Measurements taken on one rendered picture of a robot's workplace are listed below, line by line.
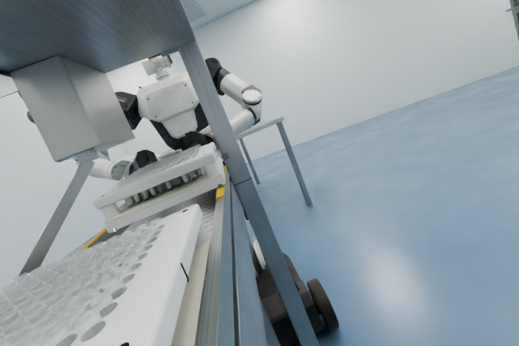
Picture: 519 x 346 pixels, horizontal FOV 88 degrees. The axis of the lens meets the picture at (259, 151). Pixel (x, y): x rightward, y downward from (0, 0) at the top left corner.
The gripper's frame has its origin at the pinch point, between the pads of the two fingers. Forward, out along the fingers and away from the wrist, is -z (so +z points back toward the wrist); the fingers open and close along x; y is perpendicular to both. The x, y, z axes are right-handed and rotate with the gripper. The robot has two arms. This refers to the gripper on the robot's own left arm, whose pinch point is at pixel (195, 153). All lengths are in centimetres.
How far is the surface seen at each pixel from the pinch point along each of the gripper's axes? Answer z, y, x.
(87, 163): -16.4, 18.9, -7.4
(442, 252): 46, -79, 90
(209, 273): -53, -11, 8
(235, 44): 484, -30, -150
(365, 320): 25, -31, 90
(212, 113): 6.6, -7.6, -8.9
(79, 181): -19.1, 20.5, -4.2
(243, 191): 7.1, -7.5, 17.1
